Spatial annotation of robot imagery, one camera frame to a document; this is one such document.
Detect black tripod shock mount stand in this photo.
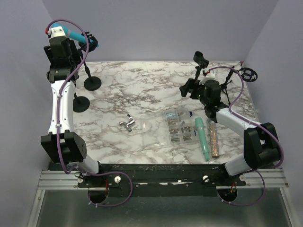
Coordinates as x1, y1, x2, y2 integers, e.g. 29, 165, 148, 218
220, 67, 258, 106

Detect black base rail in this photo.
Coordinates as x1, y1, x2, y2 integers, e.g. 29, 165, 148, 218
76, 164, 246, 198

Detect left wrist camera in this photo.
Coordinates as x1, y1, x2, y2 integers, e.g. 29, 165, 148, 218
45, 26, 66, 39

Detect mint green microphone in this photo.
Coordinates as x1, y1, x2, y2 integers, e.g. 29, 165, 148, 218
195, 117, 210, 161

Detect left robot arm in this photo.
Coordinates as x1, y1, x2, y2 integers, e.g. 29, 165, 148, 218
40, 36, 105, 187

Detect clear screw organizer box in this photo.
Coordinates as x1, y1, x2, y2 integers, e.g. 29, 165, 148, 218
139, 108, 198, 148

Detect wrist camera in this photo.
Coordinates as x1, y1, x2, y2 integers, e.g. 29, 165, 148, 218
45, 26, 66, 39
199, 69, 215, 85

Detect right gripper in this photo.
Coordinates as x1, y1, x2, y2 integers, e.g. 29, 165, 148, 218
179, 78, 209, 106

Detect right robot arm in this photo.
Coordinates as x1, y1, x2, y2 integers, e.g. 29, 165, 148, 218
179, 79, 282, 185

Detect blue microphone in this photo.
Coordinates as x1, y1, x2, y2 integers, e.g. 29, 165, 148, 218
52, 23, 86, 43

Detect chrome faucet tap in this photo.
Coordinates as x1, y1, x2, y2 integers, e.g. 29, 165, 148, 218
118, 114, 135, 132

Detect black round base stand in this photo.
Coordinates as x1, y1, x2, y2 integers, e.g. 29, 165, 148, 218
193, 51, 209, 80

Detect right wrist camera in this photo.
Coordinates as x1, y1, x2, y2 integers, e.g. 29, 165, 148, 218
199, 69, 215, 85

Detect silver glitter microphone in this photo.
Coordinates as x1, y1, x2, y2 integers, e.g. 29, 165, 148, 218
209, 122, 220, 158

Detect black clip stand left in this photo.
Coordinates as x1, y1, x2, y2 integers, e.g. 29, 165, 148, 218
73, 93, 90, 113

